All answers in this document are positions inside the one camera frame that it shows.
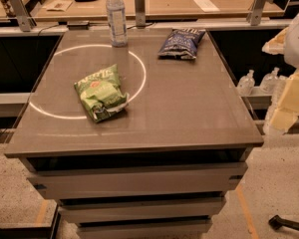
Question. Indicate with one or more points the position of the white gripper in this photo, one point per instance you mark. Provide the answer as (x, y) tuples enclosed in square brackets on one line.
[(298, 45)]

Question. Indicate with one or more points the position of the green rice chip bag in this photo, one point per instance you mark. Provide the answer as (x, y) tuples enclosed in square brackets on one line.
[(100, 93)]

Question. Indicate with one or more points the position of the clear sanitizer bottle right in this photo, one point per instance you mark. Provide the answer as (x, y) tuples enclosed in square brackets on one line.
[(269, 81)]

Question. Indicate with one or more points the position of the clear sanitizer bottle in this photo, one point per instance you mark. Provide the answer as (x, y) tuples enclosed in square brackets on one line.
[(246, 84), (269, 81)]

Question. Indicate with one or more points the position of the clear sanitizer bottle left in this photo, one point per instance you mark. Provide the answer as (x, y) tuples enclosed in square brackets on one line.
[(246, 84)]

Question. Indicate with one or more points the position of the dark blue chip bag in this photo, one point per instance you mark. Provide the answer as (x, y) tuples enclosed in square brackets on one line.
[(181, 44)]

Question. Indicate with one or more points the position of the white paper sheet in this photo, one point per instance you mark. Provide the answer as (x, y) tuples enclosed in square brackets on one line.
[(206, 5)]

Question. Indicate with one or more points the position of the black chair base leg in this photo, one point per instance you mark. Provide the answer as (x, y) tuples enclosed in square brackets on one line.
[(277, 222)]

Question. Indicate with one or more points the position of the grey drawer cabinet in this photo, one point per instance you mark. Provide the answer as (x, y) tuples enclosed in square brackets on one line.
[(160, 167)]

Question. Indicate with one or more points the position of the paper card on desk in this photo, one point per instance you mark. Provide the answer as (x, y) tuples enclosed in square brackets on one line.
[(58, 5)]

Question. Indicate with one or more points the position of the metal bracket right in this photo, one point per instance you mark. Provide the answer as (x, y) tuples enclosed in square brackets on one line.
[(255, 13)]

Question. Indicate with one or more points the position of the metal bracket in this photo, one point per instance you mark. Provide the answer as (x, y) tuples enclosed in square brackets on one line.
[(140, 8), (255, 13), (17, 11)]

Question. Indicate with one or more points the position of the metal bracket middle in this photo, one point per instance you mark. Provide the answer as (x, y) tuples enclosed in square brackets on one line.
[(140, 8)]

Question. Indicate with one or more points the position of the metal bracket left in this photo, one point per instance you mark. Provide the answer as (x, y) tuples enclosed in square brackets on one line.
[(17, 11)]

